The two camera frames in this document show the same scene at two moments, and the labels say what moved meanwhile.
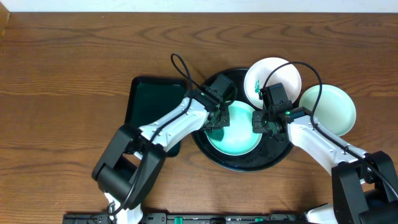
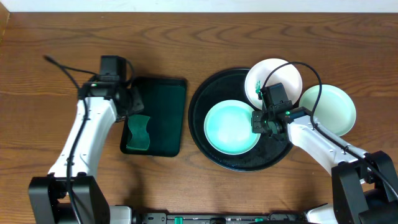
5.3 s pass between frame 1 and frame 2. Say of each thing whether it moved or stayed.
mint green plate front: stayed
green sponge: moved
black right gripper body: stayed
